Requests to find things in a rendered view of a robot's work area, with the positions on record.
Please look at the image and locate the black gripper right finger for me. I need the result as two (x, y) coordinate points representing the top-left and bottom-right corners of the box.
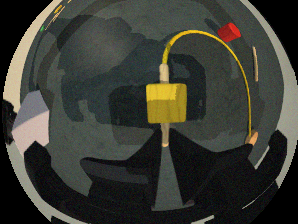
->
(169, 128), (253, 205)

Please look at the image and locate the round wooden button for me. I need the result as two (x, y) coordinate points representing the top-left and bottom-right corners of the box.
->
(245, 129), (258, 145)

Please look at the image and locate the red cylinder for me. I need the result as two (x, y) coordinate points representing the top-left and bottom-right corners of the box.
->
(217, 23), (241, 43)

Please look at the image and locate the yellow cord with tan wooden stick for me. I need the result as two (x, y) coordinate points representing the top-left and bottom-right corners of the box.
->
(160, 30), (251, 148)

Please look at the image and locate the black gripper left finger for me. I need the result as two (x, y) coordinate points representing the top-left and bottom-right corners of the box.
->
(80, 128), (162, 209)

